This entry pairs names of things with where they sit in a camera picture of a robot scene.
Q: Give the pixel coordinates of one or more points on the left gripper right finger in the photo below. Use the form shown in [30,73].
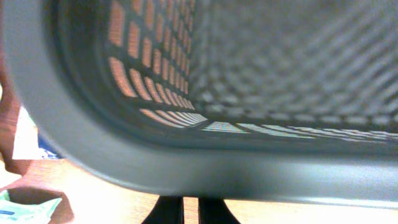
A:
[214,211]

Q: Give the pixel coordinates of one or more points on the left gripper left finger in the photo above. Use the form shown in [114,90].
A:
[167,210]

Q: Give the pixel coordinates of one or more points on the grey plastic shopping basket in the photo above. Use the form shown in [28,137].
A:
[285,101]

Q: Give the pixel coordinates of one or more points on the teal wet wipes pack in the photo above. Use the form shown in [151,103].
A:
[12,212]

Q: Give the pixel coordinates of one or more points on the Kleenex tissue multipack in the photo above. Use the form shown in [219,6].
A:
[29,143]

